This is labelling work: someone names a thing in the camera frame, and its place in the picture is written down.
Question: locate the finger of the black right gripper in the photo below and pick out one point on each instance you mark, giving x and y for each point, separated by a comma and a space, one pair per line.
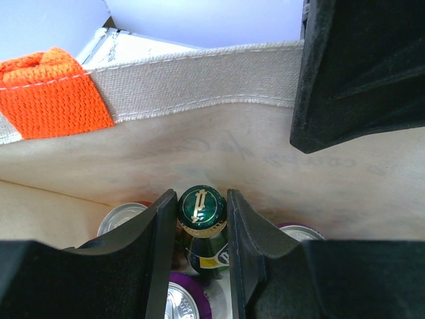
362, 72

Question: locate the red soda can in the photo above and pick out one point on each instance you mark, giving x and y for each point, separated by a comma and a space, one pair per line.
120, 215

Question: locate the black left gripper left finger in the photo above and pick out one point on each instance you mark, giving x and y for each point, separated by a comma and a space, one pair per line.
121, 274

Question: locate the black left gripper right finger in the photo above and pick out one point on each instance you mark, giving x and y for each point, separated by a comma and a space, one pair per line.
275, 276

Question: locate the green glass bottle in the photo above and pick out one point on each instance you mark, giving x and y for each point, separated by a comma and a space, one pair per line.
202, 215

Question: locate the purple soda can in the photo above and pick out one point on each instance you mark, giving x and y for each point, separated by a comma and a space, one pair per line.
300, 232
186, 298

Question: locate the beige canvas tote bag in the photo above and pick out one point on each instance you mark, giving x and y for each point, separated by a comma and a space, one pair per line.
76, 140

